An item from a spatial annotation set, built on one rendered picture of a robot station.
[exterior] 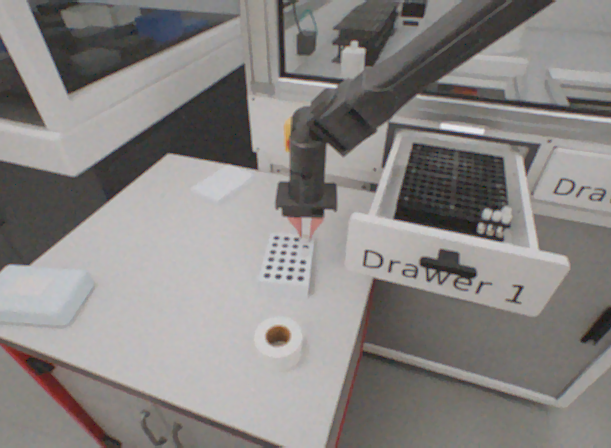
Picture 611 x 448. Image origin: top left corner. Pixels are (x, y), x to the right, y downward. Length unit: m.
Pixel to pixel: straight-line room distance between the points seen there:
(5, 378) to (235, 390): 1.30
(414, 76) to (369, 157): 0.41
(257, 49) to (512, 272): 0.64
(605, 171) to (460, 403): 0.90
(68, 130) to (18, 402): 1.03
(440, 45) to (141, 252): 0.62
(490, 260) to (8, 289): 0.74
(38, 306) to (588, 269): 1.10
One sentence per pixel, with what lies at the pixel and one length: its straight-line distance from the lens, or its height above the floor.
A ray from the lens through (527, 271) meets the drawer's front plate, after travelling 0.58.
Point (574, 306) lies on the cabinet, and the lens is 1.17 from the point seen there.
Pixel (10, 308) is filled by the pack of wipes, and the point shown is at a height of 0.80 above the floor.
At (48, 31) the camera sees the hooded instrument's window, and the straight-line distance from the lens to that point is 0.98.
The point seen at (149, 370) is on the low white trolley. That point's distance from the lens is 0.62.
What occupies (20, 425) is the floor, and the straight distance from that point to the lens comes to 1.65.
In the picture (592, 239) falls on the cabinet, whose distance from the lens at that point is 1.02.
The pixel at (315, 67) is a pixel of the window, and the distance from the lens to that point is 0.85.
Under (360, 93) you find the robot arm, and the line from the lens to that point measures 0.51.
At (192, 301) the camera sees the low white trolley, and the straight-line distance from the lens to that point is 0.68.
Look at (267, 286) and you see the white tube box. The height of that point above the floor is 0.79.
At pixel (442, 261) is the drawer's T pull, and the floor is 0.91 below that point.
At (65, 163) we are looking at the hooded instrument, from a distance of 1.00.
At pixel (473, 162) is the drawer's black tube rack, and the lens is 0.79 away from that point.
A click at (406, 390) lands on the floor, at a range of 1.45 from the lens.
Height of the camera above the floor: 1.27
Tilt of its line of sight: 41 degrees down
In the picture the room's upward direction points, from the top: straight up
